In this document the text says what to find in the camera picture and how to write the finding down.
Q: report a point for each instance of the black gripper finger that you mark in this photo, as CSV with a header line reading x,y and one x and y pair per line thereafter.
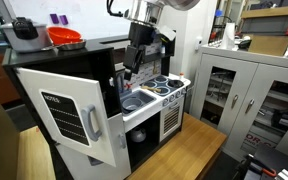
x,y
128,66
139,60

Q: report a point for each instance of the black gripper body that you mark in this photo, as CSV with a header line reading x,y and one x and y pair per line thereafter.
x,y
142,35

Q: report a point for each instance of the white fridge door with chalkboard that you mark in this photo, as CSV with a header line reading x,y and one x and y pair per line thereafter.
x,y
97,96

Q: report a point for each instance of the hanging wooden spatula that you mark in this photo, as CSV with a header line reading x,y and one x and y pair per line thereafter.
x,y
155,68

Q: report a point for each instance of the grey toy faucet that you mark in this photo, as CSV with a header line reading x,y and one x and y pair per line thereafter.
x,y
120,85

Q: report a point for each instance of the grey toy microwave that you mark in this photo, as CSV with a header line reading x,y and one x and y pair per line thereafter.
x,y
167,33

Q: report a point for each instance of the wooden spoon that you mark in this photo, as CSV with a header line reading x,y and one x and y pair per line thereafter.
x,y
150,89

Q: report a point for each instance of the grey toy pot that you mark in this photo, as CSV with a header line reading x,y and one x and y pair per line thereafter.
x,y
131,105

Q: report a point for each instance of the white bottle with orange cap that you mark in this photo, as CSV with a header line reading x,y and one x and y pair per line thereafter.
x,y
181,77

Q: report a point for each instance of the grey stove knob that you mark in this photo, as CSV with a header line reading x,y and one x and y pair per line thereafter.
x,y
171,99
165,102
183,91
177,95

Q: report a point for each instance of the whiteboard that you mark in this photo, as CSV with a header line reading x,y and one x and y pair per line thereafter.
x,y
90,16

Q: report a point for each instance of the silver metal plate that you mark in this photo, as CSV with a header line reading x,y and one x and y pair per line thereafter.
x,y
70,46

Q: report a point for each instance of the black and white toy kitchen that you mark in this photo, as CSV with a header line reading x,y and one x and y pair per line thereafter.
x,y
67,56

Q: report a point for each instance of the white toy oven door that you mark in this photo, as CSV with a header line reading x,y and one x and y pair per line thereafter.
x,y
170,120

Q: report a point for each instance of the silver toy kettle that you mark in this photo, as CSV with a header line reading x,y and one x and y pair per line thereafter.
x,y
138,135

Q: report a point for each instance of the orange bowl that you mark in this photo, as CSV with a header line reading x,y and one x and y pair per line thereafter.
x,y
64,35

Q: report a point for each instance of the purple magnet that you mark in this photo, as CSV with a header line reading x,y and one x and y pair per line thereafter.
x,y
64,20
54,18

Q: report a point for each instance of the white paper towel roll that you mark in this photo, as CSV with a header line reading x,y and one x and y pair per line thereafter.
x,y
228,36

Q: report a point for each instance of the grey metal cabinet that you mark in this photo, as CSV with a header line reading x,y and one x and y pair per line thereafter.
x,y
244,76

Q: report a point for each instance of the grey pot with black lid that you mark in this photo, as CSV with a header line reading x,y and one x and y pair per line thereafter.
x,y
24,41

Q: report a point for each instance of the white fridge door with dispenser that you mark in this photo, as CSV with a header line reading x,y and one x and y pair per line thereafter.
x,y
84,170

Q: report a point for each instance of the flat cardboard sheet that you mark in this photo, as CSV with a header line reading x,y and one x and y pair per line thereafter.
x,y
269,45

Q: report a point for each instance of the black robot cart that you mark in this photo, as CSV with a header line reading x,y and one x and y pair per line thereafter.
x,y
277,160

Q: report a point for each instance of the white wall socket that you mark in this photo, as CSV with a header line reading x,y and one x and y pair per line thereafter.
x,y
198,43

